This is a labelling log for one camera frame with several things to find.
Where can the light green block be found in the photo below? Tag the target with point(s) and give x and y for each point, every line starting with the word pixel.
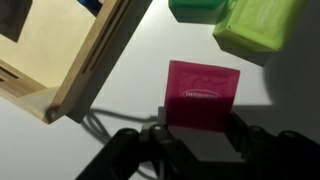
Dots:
pixel 256 26

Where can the wooden tray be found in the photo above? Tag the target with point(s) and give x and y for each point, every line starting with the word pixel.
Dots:
pixel 50 50

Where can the pink block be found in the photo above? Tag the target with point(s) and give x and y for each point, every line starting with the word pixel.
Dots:
pixel 200 93

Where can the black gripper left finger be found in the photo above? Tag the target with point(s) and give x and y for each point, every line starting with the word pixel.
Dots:
pixel 160 128

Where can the grey block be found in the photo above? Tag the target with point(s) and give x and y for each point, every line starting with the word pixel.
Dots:
pixel 13 16

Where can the dark green block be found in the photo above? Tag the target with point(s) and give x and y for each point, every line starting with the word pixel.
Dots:
pixel 196 10

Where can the blue block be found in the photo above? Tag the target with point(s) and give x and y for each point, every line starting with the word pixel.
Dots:
pixel 90 6

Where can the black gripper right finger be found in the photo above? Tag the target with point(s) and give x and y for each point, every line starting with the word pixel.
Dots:
pixel 237 133

